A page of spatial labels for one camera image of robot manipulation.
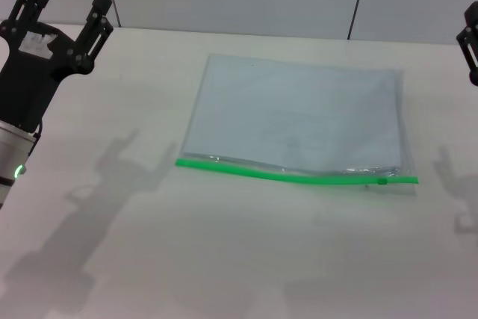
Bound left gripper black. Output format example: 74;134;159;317
0;0;114;134

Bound white paper sheets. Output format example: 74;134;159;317
184;55;404;171

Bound transparent document bag green zipper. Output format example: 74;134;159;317
175;53;421;198

